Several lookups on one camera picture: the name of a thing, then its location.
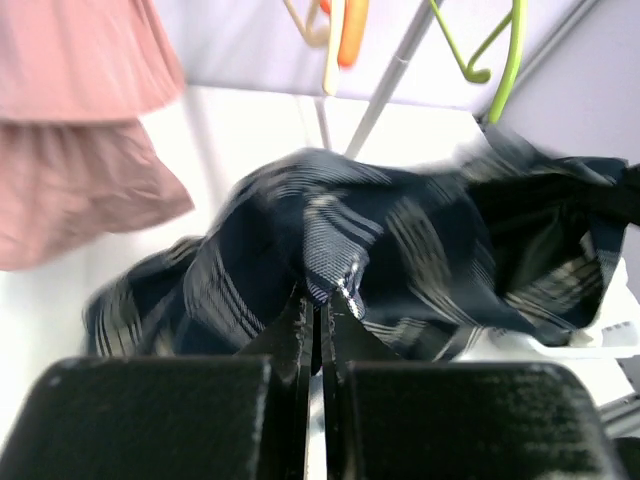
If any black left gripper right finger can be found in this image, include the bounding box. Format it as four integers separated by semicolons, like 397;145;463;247
320;295;625;480

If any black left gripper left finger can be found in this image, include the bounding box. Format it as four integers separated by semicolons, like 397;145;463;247
1;294;313;480

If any navy plaid skirt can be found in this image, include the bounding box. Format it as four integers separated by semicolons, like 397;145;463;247
84;130;639;361

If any pink pleated skirt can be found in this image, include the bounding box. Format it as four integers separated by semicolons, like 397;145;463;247
1;1;193;271

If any green plastic hanger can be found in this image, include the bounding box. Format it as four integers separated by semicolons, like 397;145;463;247
427;0;530;126

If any white laundry basket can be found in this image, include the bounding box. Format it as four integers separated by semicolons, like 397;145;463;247
479;259;640;361

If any white clothes rack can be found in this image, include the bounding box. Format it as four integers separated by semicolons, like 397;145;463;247
296;1;441;158

